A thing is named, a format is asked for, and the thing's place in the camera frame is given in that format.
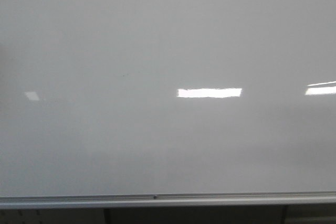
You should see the white whiteboard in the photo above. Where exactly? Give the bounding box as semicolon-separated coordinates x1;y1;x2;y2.
1;0;335;197

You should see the aluminium whiteboard marker tray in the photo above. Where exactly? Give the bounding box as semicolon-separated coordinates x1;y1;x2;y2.
1;191;335;210

